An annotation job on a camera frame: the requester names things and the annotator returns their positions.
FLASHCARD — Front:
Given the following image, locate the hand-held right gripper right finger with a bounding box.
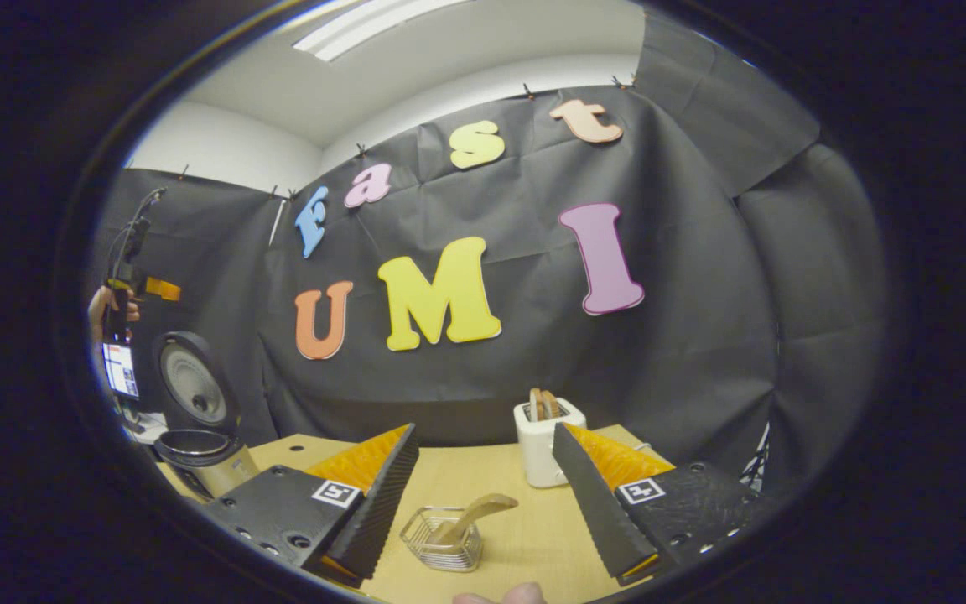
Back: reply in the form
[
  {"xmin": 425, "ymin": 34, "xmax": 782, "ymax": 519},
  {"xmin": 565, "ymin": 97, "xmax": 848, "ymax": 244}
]
[{"xmin": 552, "ymin": 421, "xmax": 761, "ymax": 586}]

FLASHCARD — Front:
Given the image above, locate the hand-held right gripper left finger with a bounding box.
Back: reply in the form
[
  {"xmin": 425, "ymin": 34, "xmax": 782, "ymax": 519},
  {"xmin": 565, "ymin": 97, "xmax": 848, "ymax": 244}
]
[{"xmin": 198, "ymin": 422, "xmax": 419, "ymax": 588}]

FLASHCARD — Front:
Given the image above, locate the clear wire chopstick holder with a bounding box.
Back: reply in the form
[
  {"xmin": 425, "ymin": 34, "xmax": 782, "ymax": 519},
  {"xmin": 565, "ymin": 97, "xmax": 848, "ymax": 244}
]
[{"xmin": 400, "ymin": 505, "xmax": 484, "ymax": 573}]

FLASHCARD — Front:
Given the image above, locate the wooden spoon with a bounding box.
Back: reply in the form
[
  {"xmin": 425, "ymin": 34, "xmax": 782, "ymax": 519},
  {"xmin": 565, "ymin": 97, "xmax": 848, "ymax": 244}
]
[{"xmin": 433, "ymin": 493, "xmax": 519, "ymax": 546}]

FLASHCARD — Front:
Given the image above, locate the silver black rice cooker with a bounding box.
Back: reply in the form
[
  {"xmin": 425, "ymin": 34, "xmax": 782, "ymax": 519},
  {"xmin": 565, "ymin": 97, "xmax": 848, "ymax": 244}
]
[{"xmin": 153, "ymin": 331, "xmax": 259, "ymax": 502}]

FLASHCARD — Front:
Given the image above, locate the white toaster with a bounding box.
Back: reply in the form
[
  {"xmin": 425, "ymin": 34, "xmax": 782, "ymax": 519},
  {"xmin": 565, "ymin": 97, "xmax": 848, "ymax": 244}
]
[{"xmin": 514, "ymin": 398, "xmax": 587, "ymax": 489}]

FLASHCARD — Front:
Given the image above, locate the computer monitor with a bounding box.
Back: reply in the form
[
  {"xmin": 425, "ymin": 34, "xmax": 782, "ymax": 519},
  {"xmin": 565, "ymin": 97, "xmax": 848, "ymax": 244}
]
[{"xmin": 101, "ymin": 342, "xmax": 140, "ymax": 399}]

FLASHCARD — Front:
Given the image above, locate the black backdrop cloth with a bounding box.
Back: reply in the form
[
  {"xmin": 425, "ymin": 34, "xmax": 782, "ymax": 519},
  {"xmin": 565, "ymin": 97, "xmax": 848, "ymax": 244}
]
[{"xmin": 93, "ymin": 8, "xmax": 886, "ymax": 492}]

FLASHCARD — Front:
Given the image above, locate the ceiling light panel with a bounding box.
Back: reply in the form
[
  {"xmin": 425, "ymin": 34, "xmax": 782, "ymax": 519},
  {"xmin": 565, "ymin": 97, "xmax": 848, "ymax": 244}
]
[{"xmin": 292, "ymin": 0, "xmax": 471, "ymax": 62}]

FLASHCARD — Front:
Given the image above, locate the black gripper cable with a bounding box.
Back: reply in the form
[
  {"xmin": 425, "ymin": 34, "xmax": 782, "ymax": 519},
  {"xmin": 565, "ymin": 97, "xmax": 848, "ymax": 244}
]
[{"xmin": 110, "ymin": 187, "xmax": 168, "ymax": 282}]

